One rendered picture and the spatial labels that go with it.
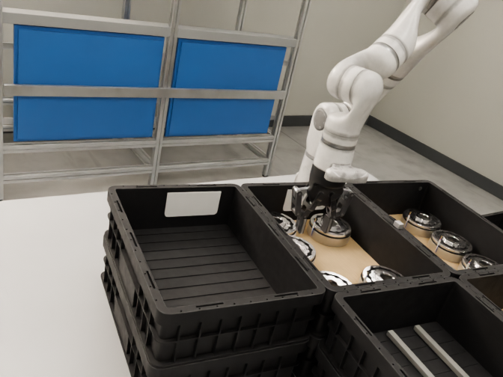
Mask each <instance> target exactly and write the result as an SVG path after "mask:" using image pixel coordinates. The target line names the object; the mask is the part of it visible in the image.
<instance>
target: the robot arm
mask: <svg viewBox="0 0 503 377"><path fill-rule="evenodd" d="M477 6H478V0H412V1H411V2H410V3H409V5H408V6H407V7H406V8H405V10H404V11H403V12H402V13H401V15H399V17H398V18H397V19H396V21H395V22H394V23H393V25H392V26H391V27H390V28H389V29H388V30H387V31H386V32H385V33H384V34H383V35H382V36H381V37H379V38H378V39H377V40H376V41H375V42H374V43H373V44H372V45H371V46H370V47H369V48H367V49H365V50H362V51H360V52H358V53H356V54H354V55H351V56H350V57H348V58H345V59H344V60H342V61H341V62H339V63H338V64H337V65H336V66H335V67H334V68H333V69H332V71H331V72H330V74H329V76H328V79H327V83H326V84H327V89H328V92H329V93H330V94H331V95H332V96H333V97H335V98H337V99H340V100H342V101H344V102H322V103H320V104H319V105H318V106H317V107H316V109H315V110H314V113H313V116H312V119H311V124H310V128H309V130H308V136H307V141H306V151H305V155H304V157H303V160H302V164H301V167H300V169H299V172H298V173H296V177H295V180H294V183H301V182H308V184H307V185H306V186H305V187H301V188H298V187H297V186H294V187H293V188H292V197H291V208H290V209H291V210H292V212H293V213H294V214H295V216H298V217H297V220H296V225H295V227H296V230H297V231H298V232H299V234H303V233H304V229H305V225H306V222H307V217H308V216H309V214H310V213H311V212H312V211H314V210H315V209H316V207H317V206H325V207H326V212H327V214H325V216H324V219H323V223H322V227H321V230H322V231H323V232H324V233H328V232H329V231H330V230H331V229H332V224H333V221H334V219H335V218H336V217H338V216H341V217H342V216H344V214H345V212H346V211H347V208H348V206H349V205H350V203H351V201H352V199H353V197H354V193H353V192H352V191H351V190H350V189H349V188H348V187H346V188H344V186H345V184H346V183H366V182H367V180H368V176H369V174H368V172H367V171H365V170H362V169H359V168H354V167H353V166H351V164H352V162H353V156H354V151H355V148H356V144H357V141H358V138H359V133H360V131H361V129H362V127H363V126H364V124H365V121H366V120H367V118H368V116H369V115H370V113H371V112H372V110H373V109H374V107H375V106H376V104H377V103H378V102H379V101H380V100H381V99H382V98H383V97H384V96H385V95H386V94H387V93H388V92H389V91H391V90H392V89H393V88H394V87H395V86H396V85H397V84H398V83H399V82H400V81H401V80H402V79H404V77H405V76H406V75H407V74H408V73H409V72H410V71H411V70H412V69H413V68H414V67H415V66H416V65H417V64H418V63H419V62H420V61H421V60H422V59H423V58H424V57H425V56H426V55H427V54H428V53H429V52H430V51H431V50H433V49H434V48H435V47H436V46H437V45H439V44H440V43H441V42H442V41H443V40H444V39H445V38H446V37H447V36H448V35H450V34H451V33H452V32H453V31H455V30H456V29H458V28H459V26H460V25H462V24H463V23H464V22H465V21H466V20H467V19H468V18H469V17H470V16H471V15H472V14H473V13H474V11H475V10H476V8H477ZM421 13H423V14H425V16H426V17H427V18H428V19H429V20H430V21H431V22H432V23H433V24H434V25H435V26H436V28H435V29H433V30H432V31H430V32H428V33H426V34H423V35H421V36H419V37H418V24H419V20H420V16H421ZM305 193H307V195H306V197H305V199H304V200H303V202H302V199H303V198H304V194H305ZM340 196H341V197H340ZM339 197H340V199H339V201H338V203H337V204H336V200H337V199H338V198H339ZM310 201H311V202H312V204H310Z"/></svg>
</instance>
